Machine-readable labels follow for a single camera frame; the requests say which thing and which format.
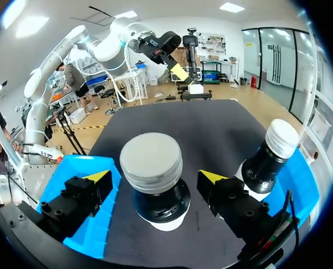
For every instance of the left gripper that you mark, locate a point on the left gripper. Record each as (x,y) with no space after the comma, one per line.
(161,43)

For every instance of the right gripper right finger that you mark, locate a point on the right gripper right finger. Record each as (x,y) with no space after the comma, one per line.
(239,204)

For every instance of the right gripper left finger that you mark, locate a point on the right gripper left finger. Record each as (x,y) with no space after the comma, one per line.
(76,199)

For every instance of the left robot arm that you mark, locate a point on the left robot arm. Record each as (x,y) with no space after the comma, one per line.
(105,50)

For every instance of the blue plastic bin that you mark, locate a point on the blue plastic bin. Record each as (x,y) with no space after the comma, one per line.
(90,235)
(298,190)

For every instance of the white bottle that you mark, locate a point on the white bottle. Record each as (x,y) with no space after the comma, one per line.
(270,157)
(152,165)

